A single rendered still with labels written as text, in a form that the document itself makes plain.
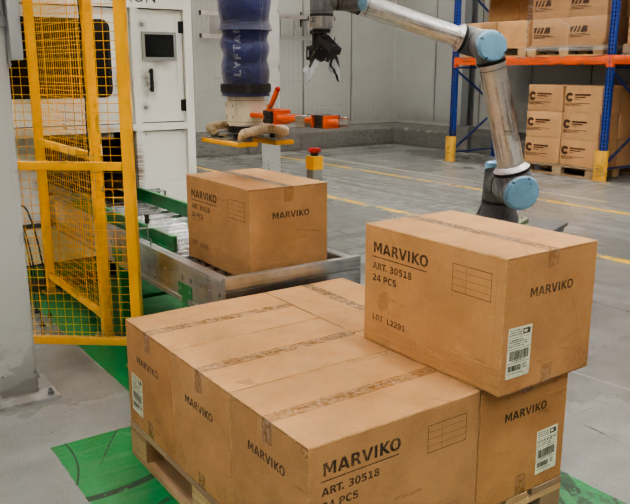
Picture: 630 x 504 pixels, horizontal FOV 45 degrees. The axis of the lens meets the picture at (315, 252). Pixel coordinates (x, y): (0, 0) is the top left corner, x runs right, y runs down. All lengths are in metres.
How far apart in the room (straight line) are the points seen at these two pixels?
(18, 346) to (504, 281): 2.27
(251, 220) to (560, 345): 1.42
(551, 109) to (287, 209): 8.22
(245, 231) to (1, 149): 1.07
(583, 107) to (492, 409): 8.80
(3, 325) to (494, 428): 2.17
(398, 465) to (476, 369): 0.36
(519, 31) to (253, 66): 8.45
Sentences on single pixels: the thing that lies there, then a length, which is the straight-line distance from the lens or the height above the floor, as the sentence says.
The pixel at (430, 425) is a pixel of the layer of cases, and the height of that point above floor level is 0.49.
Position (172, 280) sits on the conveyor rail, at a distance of 3.58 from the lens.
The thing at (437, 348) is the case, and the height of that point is 0.61.
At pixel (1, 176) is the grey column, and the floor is 1.00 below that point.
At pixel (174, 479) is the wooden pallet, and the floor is 0.02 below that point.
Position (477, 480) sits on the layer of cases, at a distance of 2.38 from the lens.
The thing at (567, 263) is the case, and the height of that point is 0.89.
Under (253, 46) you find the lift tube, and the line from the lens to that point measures 3.39.
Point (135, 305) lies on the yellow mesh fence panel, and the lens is 3.81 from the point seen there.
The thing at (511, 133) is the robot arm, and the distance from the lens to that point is 3.21.
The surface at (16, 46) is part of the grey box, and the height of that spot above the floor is 1.52.
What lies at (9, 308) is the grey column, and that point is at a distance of 3.56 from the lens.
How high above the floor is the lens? 1.44
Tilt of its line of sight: 14 degrees down
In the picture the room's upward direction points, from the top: straight up
